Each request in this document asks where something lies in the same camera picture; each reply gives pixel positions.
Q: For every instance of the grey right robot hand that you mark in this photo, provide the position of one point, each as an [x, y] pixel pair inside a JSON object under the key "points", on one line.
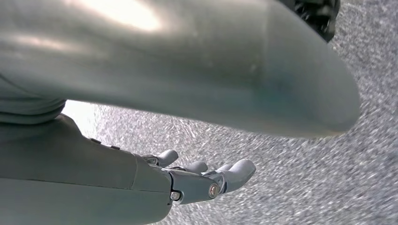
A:
{"points": [[77, 186]]}

